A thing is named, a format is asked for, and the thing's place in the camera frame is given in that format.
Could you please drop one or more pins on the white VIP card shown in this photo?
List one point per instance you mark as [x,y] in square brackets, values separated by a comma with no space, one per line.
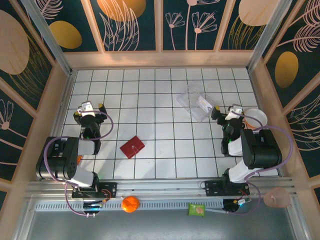
[204,104]

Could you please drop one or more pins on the orange snack bag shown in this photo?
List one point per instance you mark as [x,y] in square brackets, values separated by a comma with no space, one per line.
[79,159]

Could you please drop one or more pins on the aluminium frame post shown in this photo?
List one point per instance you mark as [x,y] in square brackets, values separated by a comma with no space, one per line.
[50,40]
[267,37]

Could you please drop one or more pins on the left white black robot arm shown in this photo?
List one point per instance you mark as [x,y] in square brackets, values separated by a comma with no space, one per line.
[60,162]

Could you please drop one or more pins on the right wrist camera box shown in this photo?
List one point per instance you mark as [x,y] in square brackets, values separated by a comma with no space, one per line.
[235,111]

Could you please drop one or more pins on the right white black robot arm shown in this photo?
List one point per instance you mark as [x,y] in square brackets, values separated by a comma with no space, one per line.
[262,150]

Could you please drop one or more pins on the aluminium rail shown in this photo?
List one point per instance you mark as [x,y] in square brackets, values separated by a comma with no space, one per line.
[160,187]

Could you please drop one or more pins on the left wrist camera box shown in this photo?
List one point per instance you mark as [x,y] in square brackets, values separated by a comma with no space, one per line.
[86,107]

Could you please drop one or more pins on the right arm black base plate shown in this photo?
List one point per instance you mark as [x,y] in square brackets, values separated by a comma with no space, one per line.
[212,187]

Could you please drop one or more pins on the white bowl with orange outside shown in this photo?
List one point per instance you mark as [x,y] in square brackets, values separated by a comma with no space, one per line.
[255,117]

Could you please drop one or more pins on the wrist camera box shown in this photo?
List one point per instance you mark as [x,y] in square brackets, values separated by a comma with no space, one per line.
[86,107]
[235,111]

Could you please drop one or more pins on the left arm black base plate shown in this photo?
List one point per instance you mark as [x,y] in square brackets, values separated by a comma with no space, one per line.
[110,188]

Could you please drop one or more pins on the black controller board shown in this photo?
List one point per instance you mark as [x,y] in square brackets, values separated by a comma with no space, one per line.
[233,205]
[92,207]

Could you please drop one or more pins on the orange ball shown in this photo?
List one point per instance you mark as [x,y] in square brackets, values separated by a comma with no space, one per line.
[130,204]

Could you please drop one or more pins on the green snack packet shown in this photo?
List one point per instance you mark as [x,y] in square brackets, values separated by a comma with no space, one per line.
[196,210]

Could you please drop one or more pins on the clear acrylic tray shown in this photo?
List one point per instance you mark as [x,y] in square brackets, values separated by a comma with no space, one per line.
[192,100]

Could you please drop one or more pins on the red card holder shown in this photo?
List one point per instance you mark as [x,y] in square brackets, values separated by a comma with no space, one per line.
[131,147]

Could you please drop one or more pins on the pink round object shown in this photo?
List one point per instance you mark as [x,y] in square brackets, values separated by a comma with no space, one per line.
[277,197]

